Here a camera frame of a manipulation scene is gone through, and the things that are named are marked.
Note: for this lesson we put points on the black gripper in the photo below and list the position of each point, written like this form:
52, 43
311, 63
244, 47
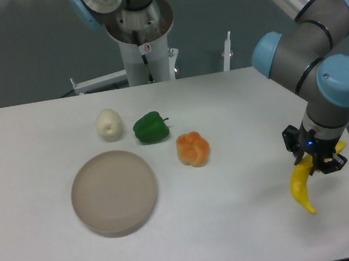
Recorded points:
299, 141

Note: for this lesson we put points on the yellow toy banana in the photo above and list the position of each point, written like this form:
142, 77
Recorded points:
299, 178

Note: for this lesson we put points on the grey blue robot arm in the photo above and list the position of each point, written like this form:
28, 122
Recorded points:
301, 62

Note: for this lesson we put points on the beige round plate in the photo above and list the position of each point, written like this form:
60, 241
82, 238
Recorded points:
114, 193

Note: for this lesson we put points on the orange toy bread roll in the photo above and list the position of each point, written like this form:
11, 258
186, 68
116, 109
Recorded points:
192, 149

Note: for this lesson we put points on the green toy bell pepper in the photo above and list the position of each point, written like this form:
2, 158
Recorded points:
151, 128

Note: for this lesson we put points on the white toy garlic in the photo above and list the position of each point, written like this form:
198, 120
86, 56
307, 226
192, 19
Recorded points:
109, 125

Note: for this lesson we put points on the white metal bracket left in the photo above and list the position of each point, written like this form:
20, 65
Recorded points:
97, 83

